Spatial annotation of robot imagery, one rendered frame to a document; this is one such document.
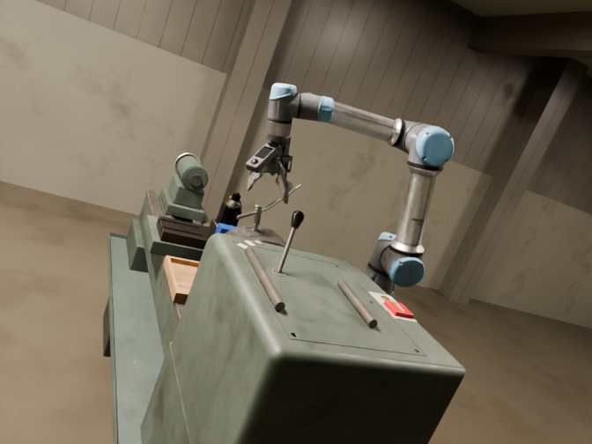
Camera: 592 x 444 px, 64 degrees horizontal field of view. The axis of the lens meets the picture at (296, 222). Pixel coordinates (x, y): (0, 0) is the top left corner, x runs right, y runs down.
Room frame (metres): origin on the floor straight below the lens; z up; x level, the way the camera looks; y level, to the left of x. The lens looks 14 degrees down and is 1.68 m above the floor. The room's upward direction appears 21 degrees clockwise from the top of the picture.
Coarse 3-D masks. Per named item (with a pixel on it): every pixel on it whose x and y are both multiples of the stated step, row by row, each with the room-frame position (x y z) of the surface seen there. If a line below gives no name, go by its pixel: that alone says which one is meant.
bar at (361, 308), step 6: (342, 282) 1.17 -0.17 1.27; (342, 288) 1.15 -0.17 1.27; (348, 288) 1.14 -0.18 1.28; (348, 294) 1.12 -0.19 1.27; (354, 294) 1.11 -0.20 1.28; (354, 300) 1.09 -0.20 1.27; (360, 300) 1.09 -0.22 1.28; (354, 306) 1.08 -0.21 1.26; (360, 306) 1.06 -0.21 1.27; (360, 312) 1.05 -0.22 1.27; (366, 312) 1.03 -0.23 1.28; (366, 318) 1.02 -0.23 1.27; (372, 318) 1.01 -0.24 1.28; (372, 324) 1.01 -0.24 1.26
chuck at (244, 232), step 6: (234, 228) 1.47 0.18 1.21; (240, 228) 1.46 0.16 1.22; (246, 228) 1.46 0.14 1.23; (252, 228) 1.47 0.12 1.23; (258, 228) 1.48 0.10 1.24; (264, 228) 1.50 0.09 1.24; (228, 234) 1.44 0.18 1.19; (234, 234) 1.43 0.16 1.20; (240, 234) 1.42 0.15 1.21; (246, 234) 1.42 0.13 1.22; (252, 234) 1.42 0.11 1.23; (258, 234) 1.43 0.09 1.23; (264, 234) 1.44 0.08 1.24; (270, 234) 1.46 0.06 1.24; (276, 234) 1.50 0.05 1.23; (282, 240) 1.47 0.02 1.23
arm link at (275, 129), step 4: (268, 124) 1.45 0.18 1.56; (272, 124) 1.44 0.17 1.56; (276, 124) 1.44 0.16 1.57; (280, 124) 1.44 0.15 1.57; (284, 124) 1.44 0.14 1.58; (288, 124) 1.45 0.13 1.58; (268, 128) 1.45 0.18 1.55; (272, 128) 1.44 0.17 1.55; (276, 128) 1.44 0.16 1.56; (280, 128) 1.44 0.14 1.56; (284, 128) 1.44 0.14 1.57; (288, 128) 1.46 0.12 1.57; (268, 132) 1.45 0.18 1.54; (272, 132) 1.44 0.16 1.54; (276, 132) 1.44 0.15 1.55; (280, 132) 1.44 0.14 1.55; (284, 132) 1.45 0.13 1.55; (288, 132) 1.46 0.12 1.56; (272, 136) 1.45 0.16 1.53; (276, 136) 1.44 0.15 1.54; (280, 136) 1.44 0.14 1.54; (284, 136) 1.45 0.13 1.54; (288, 136) 1.46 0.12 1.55
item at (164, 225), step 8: (160, 216) 2.00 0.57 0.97; (160, 224) 1.92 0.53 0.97; (168, 224) 1.94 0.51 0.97; (176, 224) 1.98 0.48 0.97; (184, 224) 2.02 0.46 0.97; (192, 224) 2.06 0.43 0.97; (160, 232) 1.88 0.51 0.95; (168, 232) 1.85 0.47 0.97; (176, 232) 1.89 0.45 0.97; (184, 232) 1.93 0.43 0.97; (192, 232) 1.96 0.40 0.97; (200, 232) 1.99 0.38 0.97; (208, 232) 2.03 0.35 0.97; (168, 240) 1.86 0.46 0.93; (176, 240) 1.87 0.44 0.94; (184, 240) 1.88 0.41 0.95; (192, 240) 1.90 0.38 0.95; (200, 240) 1.91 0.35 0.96; (200, 248) 1.92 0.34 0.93
